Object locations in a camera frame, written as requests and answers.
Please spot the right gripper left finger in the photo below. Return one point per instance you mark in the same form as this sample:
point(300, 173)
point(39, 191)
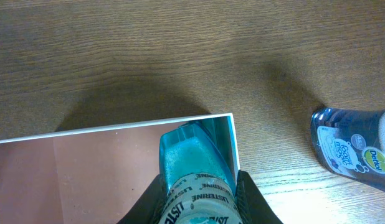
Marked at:
point(149, 207)

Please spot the dark blue Dettol foam bottle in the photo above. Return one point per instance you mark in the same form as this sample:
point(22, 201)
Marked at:
point(351, 143)

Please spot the teal Listerine mouthwash bottle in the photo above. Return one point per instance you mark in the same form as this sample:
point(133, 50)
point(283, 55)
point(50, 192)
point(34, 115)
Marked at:
point(199, 185)

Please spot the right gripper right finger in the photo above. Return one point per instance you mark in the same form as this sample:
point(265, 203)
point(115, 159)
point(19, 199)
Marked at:
point(252, 207)

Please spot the white open cardboard box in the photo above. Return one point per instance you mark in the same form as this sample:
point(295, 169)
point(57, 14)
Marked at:
point(92, 175)

